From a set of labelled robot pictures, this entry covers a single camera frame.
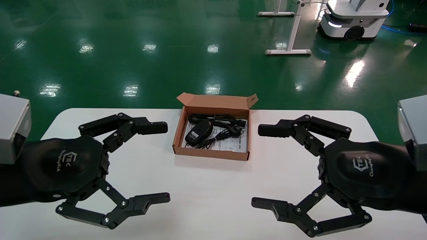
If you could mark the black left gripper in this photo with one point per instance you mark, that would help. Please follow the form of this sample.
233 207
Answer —
63 163

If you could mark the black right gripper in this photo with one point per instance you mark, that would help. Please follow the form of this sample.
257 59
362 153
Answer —
363 166

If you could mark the black round power adapter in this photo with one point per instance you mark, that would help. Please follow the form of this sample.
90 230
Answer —
198 131

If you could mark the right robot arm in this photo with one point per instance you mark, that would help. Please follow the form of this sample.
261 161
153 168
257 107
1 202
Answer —
417 190

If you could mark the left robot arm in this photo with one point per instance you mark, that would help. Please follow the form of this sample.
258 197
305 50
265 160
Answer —
13 180

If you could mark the brown cardboard box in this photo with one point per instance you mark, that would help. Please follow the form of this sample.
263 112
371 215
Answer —
213 106

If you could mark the white printed manual sheet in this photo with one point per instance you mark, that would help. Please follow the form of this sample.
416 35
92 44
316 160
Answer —
233 145

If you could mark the white wheeled robot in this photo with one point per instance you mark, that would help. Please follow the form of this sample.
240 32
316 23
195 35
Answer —
353 16

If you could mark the black power brick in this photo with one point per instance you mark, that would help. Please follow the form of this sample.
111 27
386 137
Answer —
418 28

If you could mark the white table leg frame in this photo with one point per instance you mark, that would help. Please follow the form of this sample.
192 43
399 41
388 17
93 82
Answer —
287 52

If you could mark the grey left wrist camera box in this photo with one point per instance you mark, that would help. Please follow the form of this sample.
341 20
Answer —
11 126

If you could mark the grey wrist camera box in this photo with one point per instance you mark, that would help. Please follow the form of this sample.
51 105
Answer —
415 130
11 126

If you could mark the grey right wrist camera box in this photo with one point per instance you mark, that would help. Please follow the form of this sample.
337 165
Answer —
415 130

